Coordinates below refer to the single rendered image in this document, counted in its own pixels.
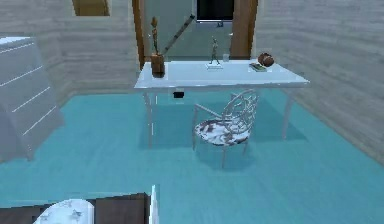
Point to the small black box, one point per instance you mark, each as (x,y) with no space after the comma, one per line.
(178,95)

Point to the white lattice chair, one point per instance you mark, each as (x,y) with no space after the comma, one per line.
(230,128)

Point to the white table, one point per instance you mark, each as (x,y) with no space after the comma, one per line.
(220,77)

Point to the brown potted plant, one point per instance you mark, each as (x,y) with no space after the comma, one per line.
(157,63)

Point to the grey figure statuette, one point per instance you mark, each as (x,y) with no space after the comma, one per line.
(214,53)

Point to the clear glass cup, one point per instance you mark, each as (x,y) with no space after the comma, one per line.
(226,57)

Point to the green book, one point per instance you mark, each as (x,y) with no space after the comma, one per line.
(257,67)

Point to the brown round ball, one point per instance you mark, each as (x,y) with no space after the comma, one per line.
(266,59)

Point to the brown wooden door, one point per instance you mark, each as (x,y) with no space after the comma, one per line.
(242,29)

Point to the black television set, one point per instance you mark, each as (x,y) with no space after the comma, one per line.
(215,10)

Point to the brown framed picture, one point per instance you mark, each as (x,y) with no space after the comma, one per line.
(90,7)

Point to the white star pillow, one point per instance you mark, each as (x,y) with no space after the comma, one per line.
(65,212)

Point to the white chest of drawers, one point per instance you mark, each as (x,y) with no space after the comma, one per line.
(23,96)

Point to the brown bed with white frame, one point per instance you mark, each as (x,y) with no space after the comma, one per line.
(113,208)

